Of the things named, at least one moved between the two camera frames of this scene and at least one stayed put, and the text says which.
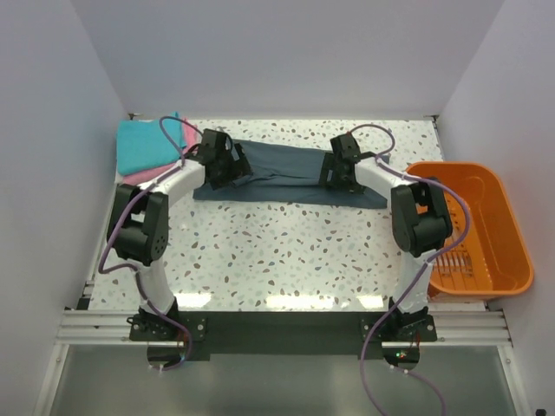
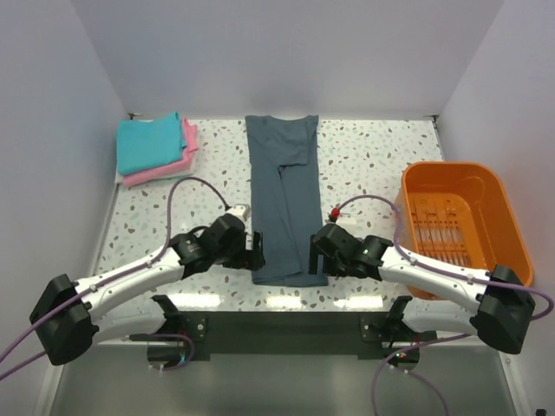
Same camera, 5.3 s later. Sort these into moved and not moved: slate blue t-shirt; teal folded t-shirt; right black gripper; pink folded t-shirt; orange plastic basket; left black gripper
Moved: left black gripper; right black gripper; slate blue t-shirt
Not moved: orange plastic basket; pink folded t-shirt; teal folded t-shirt
